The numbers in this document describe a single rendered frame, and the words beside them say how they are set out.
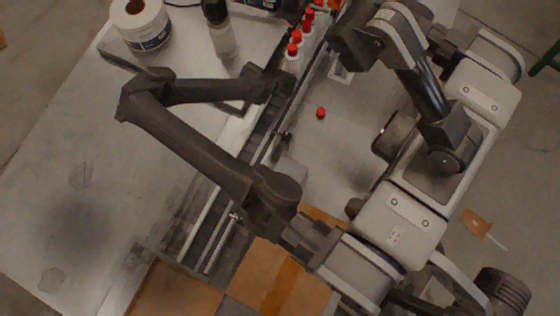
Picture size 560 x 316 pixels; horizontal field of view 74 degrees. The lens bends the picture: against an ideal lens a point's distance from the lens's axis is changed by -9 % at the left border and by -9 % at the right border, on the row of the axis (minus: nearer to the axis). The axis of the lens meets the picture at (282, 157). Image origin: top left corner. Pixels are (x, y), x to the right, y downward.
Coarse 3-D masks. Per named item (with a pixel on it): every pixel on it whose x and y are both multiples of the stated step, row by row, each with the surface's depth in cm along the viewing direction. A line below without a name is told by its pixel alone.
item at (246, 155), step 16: (320, 48) 148; (272, 96) 143; (272, 112) 141; (256, 128) 139; (256, 144) 137; (256, 160) 135; (224, 192) 132; (224, 208) 130; (208, 224) 129; (224, 224) 129; (208, 240) 127; (192, 256) 126; (208, 256) 125
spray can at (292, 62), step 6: (288, 48) 125; (294, 48) 125; (288, 54) 128; (294, 54) 127; (288, 60) 129; (294, 60) 129; (288, 66) 133; (294, 66) 132; (288, 72) 136; (294, 72) 136
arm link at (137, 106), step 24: (120, 96) 78; (144, 96) 79; (120, 120) 80; (144, 120) 77; (168, 120) 77; (168, 144) 76; (192, 144) 74; (216, 144) 77; (216, 168) 73; (240, 168) 74; (264, 168) 73; (240, 192) 72; (264, 192) 69; (288, 192) 70; (240, 216) 75
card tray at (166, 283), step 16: (160, 272) 129; (176, 272) 129; (144, 288) 127; (160, 288) 127; (176, 288) 127; (192, 288) 127; (208, 288) 127; (128, 304) 122; (144, 304) 125; (160, 304) 125; (176, 304) 125; (192, 304) 125; (208, 304) 125
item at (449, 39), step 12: (432, 36) 79; (444, 36) 79; (456, 36) 78; (468, 36) 75; (432, 48) 80; (444, 48) 78; (456, 48) 77; (432, 60) 82; (444, 60) 80; (456, 60) 77; (444, 72) 82
